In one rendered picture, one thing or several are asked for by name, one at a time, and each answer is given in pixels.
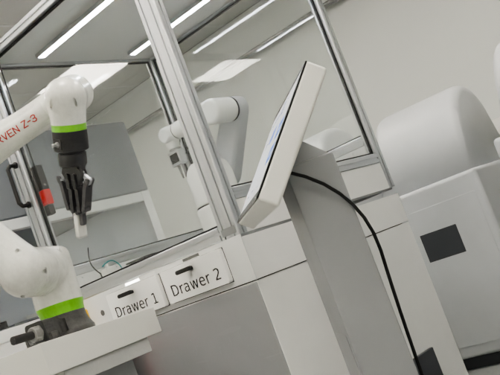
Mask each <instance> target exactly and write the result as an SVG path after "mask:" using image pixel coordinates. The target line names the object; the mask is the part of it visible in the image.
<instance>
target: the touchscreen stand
mask: <svg viewBox="0 0 500 375"><path fill-rule="evenodd" d="M292 172H296V173H301V174H304V175H307V176H310V177H313V178H314V179H317V180H320V181H322V182H325V183H326V184H328V185H330V186H331V187H333V188H335V189H336V190H339V191H340V192H341V193H343V194H344V195H345V196H346V197H347V198H348V199H350V200H351V198H350V195H349V193H348V191H347V188H346V185H345V183H344V180H343V178H342V175H341V172H340V170H339V166H338V165H337V162H336V159H335V156H334V155H333V153H326V154H324V155H321V156H318V157H315V158H311V159H310V160H307V161H303V162H301V163H299V164H295V165H294V166H293V169H292ZM283 199H284V202H285V203H286V207H287V209H288V212H289V215H290V217H291V219H292V223H293V225H294V227H295V230H296V233H297V235H298V239H299V241H300V243H301V247H302V249H303V251H304V254H305V257H306V259H307V262H308V264H309V267H310V270H311V272H312V276H313V278H314V281H315V284H316V286H317V288H318V292H319V294H320V296H321V299H322V302H323V304H324V308H325V309H326V312H327V315H328V318H329V320H330V323H331V326H332V328H333V332H334V333H335V336H336V339H337V342H338V343H339V347H340V349H341V352H342V355H343V357H344V360H345V363H346V366H347V369H348V371H349V373H350V375H419V374H418V372H417V369H416V366H415V364H414V361H413V359H412V356H411V353H410V351H409V348H408V345H407V343H406V340H405V338H404V335H403V332H402V330H401V328H400V325H399V322H398V320H397V317H396V315H395V312H394V309H393V307H392V305H391V301H390V299H389V297H388V293H387V292H386V289H385V286H384V283H383V282H382V278H381V276H380V273H379V270H378V268H377V266H376V263H375V260H374V257H373V255H372V253H371V250H370V247H369V245H368V241H367V240H366V237H365V234H364V231H363V230H362V227H361V224H360V221H359V218H358V216H357V214H356V211H355V209H354V208H353V206H352V205H350V204H349V203H348V202H347V201H345V200H344V199H343V198H342V197H340V195H338V194H337V193H335V192H333V191H331V190H330V189H328V188H326V187H325V186H323V185H320V184H318V183H315V182H312V181H310V180H308V179H305V178H301V177H298V176H293V175H290V177H289V181H288V183H287V186H286V189H285V191H284V194H283Z"/></svg>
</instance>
